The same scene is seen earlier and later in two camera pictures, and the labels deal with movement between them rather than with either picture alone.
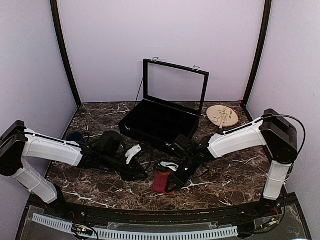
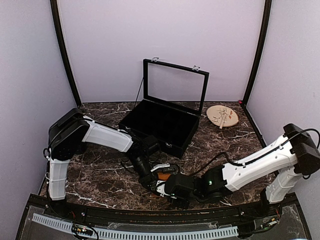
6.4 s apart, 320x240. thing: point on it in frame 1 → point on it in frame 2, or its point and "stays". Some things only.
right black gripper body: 192,166 → 180,205
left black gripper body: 128,174 → 145,179
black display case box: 173,95 stays
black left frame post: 54,9 stays
